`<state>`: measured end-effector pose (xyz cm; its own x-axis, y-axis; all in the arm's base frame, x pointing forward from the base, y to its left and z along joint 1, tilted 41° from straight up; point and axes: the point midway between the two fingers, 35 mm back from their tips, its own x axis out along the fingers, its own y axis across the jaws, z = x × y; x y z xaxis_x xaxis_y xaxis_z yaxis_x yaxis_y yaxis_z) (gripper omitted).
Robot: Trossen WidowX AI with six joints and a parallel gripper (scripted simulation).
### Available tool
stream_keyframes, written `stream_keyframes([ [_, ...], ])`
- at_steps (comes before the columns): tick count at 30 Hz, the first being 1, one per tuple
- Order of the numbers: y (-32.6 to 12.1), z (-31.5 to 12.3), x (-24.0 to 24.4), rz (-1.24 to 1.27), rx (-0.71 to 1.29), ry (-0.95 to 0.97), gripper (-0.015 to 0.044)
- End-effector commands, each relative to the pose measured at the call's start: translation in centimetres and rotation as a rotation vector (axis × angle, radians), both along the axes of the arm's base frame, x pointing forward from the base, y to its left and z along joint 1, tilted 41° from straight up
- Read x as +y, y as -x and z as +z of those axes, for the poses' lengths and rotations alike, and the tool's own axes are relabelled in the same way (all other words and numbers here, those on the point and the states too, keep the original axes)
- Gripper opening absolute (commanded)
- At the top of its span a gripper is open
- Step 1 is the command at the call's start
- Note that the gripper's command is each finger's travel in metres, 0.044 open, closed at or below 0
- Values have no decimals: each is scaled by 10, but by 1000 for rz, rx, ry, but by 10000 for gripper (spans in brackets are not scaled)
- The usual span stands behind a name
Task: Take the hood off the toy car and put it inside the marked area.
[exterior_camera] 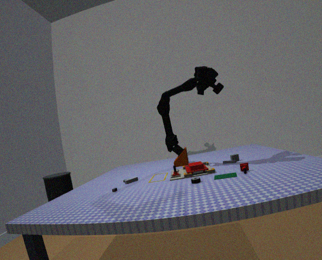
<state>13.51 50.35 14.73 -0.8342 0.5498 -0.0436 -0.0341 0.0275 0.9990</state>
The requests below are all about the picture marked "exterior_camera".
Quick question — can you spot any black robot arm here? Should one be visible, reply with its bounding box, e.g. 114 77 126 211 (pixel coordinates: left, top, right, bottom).
157 66 218 157

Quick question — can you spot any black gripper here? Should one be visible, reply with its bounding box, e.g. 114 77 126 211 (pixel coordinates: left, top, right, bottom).
205 78 224 94

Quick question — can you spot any green flat square patch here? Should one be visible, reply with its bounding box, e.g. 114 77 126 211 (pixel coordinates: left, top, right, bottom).
214 172 237 179

